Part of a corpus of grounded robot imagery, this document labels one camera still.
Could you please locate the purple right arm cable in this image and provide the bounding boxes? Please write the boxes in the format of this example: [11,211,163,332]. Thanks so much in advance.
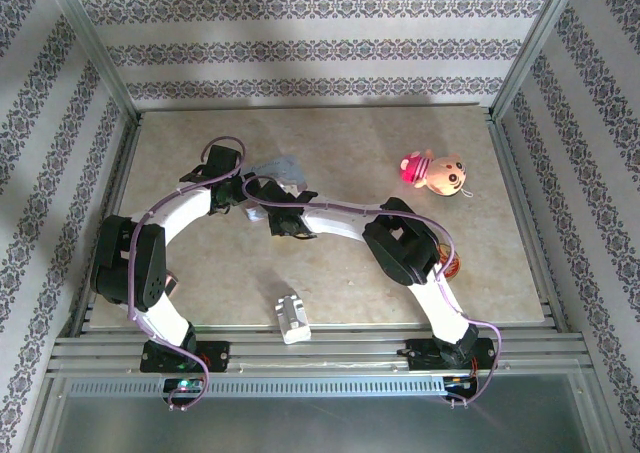
[242,174,503,410]

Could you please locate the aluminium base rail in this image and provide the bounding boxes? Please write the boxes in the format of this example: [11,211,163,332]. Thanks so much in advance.
[47,322,589,374]

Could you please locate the circuit board with orange wires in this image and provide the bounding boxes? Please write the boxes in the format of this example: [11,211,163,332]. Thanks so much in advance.
[444,375,479,392]

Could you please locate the aluminium frame post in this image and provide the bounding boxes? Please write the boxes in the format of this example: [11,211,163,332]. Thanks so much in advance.
[489,0,584,119]
[39,0,139,119]

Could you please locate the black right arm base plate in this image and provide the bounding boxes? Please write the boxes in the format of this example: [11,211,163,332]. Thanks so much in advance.
[404,337,499,374]

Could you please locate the grey slotted cable duct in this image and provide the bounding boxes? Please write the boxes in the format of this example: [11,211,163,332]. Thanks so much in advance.
[67,375,449,398]

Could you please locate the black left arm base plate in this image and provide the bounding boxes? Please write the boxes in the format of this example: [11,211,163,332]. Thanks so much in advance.
[139,340,231,374]

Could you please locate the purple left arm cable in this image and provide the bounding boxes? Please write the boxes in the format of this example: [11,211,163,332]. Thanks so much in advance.
[127,136,249,412]

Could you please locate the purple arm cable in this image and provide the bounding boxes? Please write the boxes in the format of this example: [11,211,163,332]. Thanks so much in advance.
[127,136,249,412]
[242,174,503,410]

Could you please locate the white plastic bracket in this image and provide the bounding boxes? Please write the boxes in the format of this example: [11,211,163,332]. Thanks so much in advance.
[273,295,312,345]

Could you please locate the aluminium side rail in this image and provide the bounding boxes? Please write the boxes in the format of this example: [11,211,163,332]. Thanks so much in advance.
[69,112,145,335]
[483,107,586,344]

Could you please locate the pink and tan plush toy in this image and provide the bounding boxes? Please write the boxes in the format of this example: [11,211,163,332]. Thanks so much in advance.
[398,147,475,198]

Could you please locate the circuit board with green light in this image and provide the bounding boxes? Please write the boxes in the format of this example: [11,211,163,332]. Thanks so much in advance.
[162,376,206,394]

